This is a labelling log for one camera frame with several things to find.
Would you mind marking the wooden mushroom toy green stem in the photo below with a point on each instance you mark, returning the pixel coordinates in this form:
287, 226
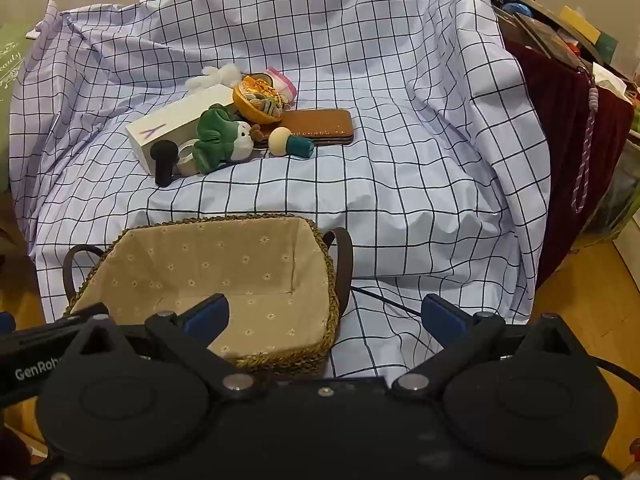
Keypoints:
280, 141

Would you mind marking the white tissue box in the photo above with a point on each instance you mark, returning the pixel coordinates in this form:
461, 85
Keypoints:
610, 80

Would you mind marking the green pillow with script print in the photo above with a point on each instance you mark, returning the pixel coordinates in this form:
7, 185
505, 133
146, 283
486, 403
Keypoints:
15, 85

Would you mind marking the white cardboard box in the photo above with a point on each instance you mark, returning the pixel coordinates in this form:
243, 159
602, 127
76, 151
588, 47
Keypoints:
170, 120

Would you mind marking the yellow box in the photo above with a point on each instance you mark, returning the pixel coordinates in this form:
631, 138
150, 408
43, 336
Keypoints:
580, 22

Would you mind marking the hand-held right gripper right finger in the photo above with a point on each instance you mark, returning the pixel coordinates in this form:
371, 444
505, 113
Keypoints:
442, 317

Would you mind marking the brown leather case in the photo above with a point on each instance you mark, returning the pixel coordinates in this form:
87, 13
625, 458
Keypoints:
320, 125

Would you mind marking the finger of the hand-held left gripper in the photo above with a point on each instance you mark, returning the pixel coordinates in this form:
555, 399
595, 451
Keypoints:
50, 321

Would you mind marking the woven basket with fabric lining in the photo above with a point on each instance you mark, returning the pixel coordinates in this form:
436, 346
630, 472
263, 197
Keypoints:
200, 270

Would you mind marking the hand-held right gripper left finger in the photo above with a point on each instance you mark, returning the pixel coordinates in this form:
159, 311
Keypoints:
207, 317

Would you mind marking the white cloth roll pink edge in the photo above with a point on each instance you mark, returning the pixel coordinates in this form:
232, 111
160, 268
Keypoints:
285, 85

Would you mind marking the green plush toy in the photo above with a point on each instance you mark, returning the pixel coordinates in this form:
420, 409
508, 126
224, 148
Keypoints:
212, 135

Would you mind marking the checked white bed sheet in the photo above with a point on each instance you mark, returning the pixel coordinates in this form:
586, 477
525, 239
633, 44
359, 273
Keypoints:
375, 110

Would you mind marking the orange patterned pouch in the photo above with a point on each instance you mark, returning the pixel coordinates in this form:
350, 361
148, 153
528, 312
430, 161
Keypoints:
250, 105

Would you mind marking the dark red velvet cloth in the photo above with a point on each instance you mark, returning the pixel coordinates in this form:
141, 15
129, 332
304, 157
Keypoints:
550, 135

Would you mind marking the white plush bear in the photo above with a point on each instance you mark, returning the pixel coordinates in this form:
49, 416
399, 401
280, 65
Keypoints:
220, 76

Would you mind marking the beige tape roll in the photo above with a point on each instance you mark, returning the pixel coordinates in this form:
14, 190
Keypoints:
186, 166

